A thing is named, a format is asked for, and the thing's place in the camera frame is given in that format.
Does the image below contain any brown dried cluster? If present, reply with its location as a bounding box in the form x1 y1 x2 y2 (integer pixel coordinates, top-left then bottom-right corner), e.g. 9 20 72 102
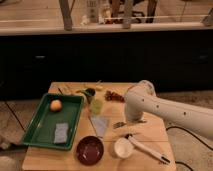
105 91 124 102

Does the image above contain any grey cloth piece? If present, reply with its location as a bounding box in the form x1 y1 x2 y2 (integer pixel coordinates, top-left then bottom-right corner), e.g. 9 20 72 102
90 116 109 138

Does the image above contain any black power cable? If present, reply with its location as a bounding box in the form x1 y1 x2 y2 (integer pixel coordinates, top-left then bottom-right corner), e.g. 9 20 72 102
165 125 213 171

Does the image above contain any light green cup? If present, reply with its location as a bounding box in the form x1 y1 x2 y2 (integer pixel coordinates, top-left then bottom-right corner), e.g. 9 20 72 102
89 99 103 115

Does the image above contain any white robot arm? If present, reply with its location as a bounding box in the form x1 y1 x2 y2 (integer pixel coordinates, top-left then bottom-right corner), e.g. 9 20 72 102
124 80 213 140

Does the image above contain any dark green vegetable toy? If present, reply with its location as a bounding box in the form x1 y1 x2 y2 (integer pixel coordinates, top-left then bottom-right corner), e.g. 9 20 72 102
77 88 96 103

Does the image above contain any orange ball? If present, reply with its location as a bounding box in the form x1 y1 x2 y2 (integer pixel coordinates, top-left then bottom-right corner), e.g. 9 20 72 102
50 100 62 112

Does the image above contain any grey sponge in tray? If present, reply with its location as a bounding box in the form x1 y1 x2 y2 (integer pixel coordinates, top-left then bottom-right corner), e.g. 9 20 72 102
54 123 69 144

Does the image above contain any wooden table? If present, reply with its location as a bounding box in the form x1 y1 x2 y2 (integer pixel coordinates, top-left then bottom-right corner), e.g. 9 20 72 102
22 83 176 171

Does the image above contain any green plastic tray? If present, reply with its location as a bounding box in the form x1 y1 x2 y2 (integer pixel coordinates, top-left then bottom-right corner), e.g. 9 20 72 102
22 93 84 150

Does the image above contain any purple bowl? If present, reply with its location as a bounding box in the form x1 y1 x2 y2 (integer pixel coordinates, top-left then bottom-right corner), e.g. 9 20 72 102
76 136 104 166

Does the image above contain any yellow toy food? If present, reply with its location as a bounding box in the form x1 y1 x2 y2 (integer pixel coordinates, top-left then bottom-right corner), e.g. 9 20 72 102
83 80 105 92

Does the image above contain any white cup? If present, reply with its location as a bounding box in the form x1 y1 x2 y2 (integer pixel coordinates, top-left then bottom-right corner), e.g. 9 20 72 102
114 138 134 159

